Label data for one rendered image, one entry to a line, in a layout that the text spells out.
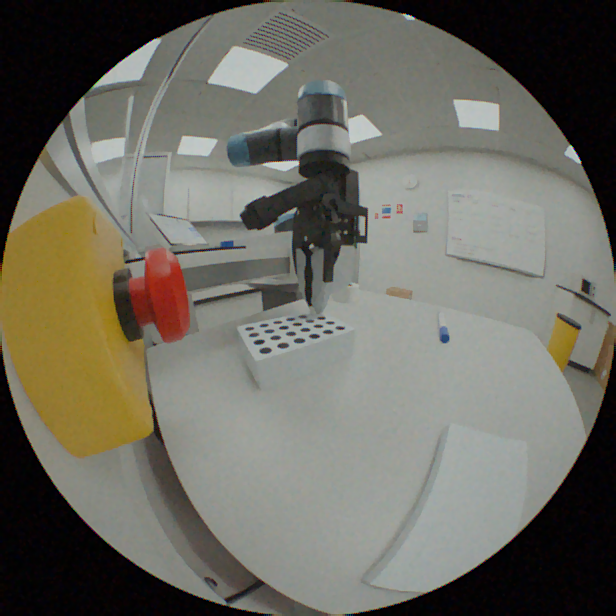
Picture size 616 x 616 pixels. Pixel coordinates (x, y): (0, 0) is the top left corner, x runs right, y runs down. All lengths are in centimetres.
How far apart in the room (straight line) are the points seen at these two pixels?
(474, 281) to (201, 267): 329
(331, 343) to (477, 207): 330
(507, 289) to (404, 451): 332
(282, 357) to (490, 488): 20
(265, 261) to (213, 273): 10
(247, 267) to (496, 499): 40
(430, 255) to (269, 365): 324
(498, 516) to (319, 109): 41
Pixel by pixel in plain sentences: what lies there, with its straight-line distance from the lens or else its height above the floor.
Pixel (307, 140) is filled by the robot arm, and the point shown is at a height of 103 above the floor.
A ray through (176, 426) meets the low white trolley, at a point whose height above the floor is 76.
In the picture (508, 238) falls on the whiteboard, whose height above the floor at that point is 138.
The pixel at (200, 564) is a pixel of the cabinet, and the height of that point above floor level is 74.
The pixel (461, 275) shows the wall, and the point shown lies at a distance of 329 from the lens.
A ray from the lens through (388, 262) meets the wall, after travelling 351.
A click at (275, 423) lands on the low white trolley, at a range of 16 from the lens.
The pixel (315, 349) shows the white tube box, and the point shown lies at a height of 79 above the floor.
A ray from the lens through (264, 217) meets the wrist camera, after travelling 19.
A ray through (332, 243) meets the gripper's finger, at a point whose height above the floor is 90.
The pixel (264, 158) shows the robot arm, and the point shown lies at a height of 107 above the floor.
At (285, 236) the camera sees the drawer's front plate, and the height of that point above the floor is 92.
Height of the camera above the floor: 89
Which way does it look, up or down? 19 degrees down
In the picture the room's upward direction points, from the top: straight up
